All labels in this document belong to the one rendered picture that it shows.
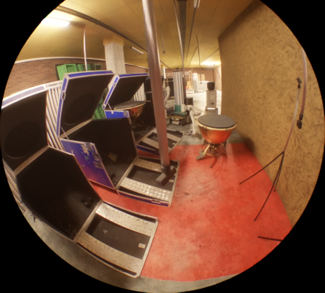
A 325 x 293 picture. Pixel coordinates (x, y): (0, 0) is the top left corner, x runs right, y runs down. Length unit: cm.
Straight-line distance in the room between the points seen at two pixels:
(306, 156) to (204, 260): 165
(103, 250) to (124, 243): 27
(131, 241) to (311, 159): 229
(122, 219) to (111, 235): 29
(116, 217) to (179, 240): 81
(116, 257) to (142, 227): 51
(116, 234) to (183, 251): 79
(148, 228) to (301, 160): 209
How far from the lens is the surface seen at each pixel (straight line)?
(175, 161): 212
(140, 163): 212
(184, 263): 148
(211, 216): 164
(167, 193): 175
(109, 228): 170
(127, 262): 152
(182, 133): 312
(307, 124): 179
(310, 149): 178
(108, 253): 156
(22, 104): 137
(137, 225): 156
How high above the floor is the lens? 148
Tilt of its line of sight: 25 degrees down
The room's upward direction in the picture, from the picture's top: 6 degrees counter-clockwise
